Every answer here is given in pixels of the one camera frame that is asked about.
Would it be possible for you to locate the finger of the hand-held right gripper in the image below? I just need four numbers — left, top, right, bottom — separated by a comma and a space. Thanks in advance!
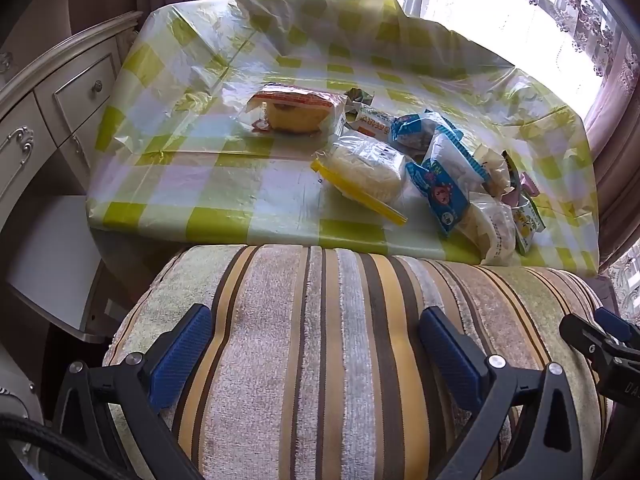
559, 313, 621, 361
594, 306, 640, 348

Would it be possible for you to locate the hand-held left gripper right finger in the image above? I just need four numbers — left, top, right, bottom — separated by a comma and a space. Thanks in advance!
419, 306, 571, 480

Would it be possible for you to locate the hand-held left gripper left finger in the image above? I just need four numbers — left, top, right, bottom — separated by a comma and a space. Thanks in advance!
50, 304, 213, 480

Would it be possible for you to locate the sheer lace curtain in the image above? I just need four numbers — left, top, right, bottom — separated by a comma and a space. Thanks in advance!
607, 245, 640, 323
492, 0, 628, 78

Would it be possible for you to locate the striped sofa cushion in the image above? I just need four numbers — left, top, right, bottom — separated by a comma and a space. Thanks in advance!
102, 244, 613, 480

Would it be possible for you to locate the green yellow snack packet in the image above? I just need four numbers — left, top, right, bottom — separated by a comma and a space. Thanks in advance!
510, 195, 546, 256

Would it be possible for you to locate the white round bun packet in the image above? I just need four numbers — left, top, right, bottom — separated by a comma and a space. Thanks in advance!
462, 192, 519, 266

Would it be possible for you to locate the white board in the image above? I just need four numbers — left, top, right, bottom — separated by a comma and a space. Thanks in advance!
7, 194, 108, 346

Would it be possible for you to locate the small pink packet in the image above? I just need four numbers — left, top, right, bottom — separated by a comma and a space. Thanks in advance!
517, 172, 542, 199

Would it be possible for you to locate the blue cartoon bun packet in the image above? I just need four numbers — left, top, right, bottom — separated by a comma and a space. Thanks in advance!
406, 132, 490, 239

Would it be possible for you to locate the checked plastic tablecloth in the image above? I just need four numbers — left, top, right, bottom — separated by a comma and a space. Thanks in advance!
85, 0, 601, 278

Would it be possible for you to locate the cream snack packet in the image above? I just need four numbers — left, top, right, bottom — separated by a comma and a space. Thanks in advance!
472, 142, 514, 196

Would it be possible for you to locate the white bread packet yellow strip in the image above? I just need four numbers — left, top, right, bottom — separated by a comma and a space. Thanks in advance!
311, 135, 409, 226

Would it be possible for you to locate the blue white bun packet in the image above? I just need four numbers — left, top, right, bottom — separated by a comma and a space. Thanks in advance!
390, 110, 464, 154

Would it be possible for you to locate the red white snack packet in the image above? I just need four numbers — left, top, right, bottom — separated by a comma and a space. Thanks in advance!
349, 105, 402, 144

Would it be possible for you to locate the yellow cake packet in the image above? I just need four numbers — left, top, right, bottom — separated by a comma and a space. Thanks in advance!
248, 85, 348, 135

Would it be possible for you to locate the crumpled green wrapper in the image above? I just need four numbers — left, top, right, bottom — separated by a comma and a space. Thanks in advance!
347, 87, 377, 111

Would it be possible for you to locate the cream carved dresser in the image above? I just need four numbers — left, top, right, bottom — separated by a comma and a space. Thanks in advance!
0, 10, 146, 211

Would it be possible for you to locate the black braided cable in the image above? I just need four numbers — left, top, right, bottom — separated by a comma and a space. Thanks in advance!
0, 411, 68, 463

